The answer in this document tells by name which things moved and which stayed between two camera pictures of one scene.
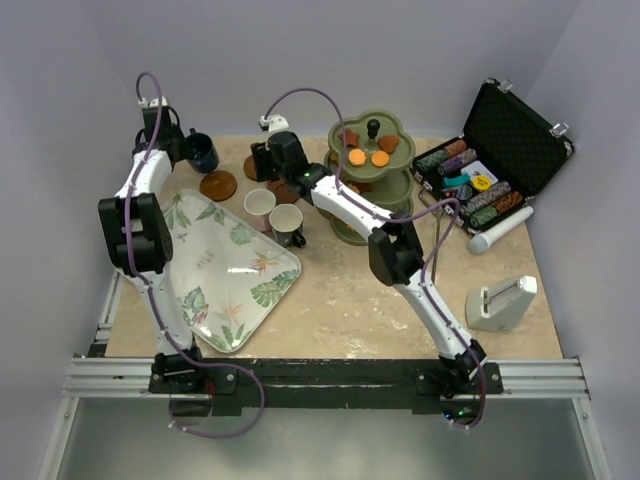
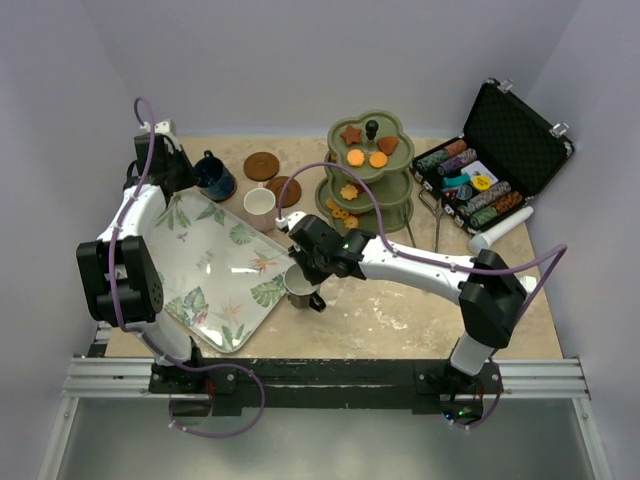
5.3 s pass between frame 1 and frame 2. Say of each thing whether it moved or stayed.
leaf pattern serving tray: stayed
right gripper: moved
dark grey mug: moved
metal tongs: stayed
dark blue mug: moved
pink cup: stayed
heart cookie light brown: stayed
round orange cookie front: stayed
